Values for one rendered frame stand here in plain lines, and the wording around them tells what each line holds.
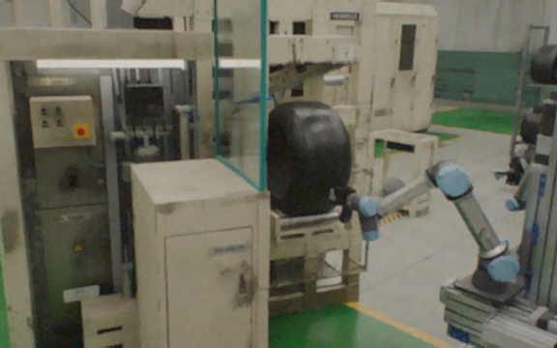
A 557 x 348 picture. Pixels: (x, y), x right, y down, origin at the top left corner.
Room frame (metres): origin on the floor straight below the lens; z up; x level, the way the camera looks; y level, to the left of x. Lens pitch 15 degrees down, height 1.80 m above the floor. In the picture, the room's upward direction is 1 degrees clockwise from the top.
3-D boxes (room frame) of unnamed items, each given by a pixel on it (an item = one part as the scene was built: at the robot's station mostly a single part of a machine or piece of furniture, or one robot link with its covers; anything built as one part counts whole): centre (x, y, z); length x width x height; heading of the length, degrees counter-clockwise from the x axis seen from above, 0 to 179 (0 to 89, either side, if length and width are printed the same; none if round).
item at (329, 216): (2.55, -0.18, 0.90); 0.35 x 0.05 x 0.05; 112
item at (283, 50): (3.00, -0.13, 1.71); 0.61 x 0.25 x 0.15; 112
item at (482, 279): (2.22, -0.98, 0.77); 0.15 x 0.15 x 0.10
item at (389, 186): (5.46, -1.35, 0.40); 0.60 x 0.35 x 0.80; 44
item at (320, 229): (2.55, -0.18, 0.84); 0.36 x 0.09 x 0.06; 112
